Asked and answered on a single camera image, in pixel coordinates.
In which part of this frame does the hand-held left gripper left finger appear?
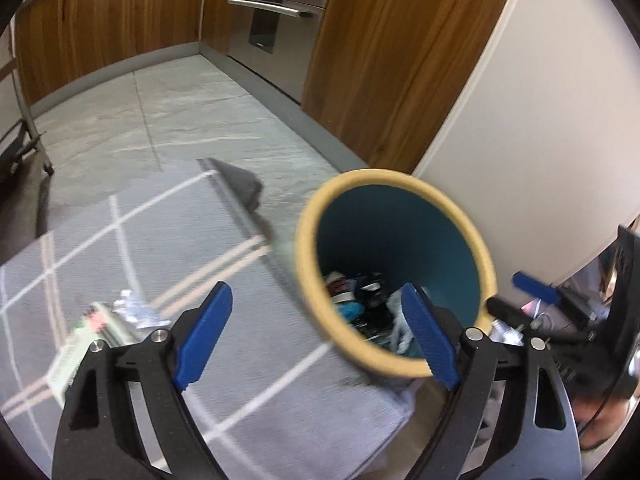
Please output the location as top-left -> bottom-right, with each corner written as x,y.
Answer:
52,281 -> 234,480

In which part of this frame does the grey striped cloth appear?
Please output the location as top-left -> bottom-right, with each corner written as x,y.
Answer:
0,157 -> 416,480

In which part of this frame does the wooden kitchen cabinet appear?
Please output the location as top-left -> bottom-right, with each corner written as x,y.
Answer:
300,0 -> 525,177
14,0 -> 236,107

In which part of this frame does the teal bin with yellow rim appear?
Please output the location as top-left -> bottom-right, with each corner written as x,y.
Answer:
295,168 -> 498,379

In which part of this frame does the green and white paper packet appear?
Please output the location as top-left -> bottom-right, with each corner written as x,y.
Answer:
47,301 -> 136,401

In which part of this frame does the crumpled silver wrapper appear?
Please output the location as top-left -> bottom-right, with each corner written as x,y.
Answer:
112,287 -> 171,331

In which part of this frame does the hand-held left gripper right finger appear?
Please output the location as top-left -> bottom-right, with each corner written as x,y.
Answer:
401,283 -> 582,480

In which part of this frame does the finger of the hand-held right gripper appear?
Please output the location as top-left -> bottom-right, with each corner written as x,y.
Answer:
511,270 -> 563,307
486,296 -> 533,333

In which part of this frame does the stainless steel oven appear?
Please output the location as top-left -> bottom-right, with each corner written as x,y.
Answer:
227,0 -> 346,106

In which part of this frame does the metal frame trolley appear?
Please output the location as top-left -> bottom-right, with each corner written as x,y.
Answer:
0,47 -> 57,183

